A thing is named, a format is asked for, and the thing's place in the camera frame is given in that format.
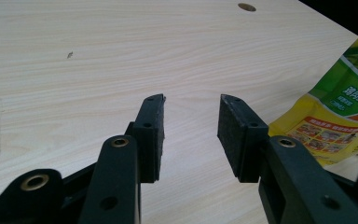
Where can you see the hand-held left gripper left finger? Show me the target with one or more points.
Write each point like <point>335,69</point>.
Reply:
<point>149,137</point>

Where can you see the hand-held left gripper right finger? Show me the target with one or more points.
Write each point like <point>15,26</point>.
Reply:
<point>239,140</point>

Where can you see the yellow green spout pouch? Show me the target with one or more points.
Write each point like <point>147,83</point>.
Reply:
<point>338,118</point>

